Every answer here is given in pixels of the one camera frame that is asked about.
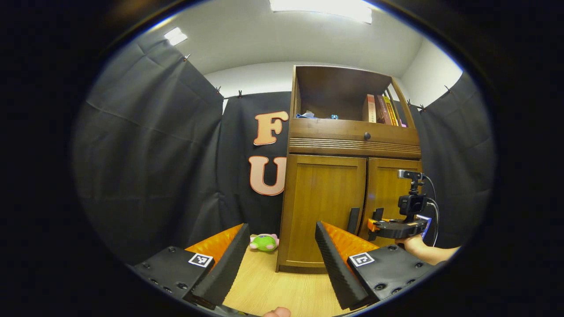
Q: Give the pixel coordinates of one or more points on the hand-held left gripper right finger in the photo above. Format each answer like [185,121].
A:
[335,268]

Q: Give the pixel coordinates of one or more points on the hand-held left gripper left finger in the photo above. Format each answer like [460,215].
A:
[224,268]

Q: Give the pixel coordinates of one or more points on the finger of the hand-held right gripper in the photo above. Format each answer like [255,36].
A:
[385,228]

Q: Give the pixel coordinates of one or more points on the wooden shoe cabinet door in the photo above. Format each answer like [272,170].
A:
[317,207]
[387,189]

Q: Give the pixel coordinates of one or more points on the wooden double-door shoe cabinet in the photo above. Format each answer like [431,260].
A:
[335,88]

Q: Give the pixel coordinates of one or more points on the wooden cabinet drawer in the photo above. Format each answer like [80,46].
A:
[326,130]

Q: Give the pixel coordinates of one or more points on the green plush toy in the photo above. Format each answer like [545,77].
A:
[264,243]

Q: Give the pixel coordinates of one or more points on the orange book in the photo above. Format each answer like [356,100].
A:
[368,109]

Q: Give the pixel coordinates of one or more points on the light blue cloth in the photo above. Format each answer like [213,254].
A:
[305,115]

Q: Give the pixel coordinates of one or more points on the black backdrop cloth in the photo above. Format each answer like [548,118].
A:
[145,154]

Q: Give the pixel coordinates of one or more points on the small ceiling light panel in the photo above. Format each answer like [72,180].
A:
[175,36]

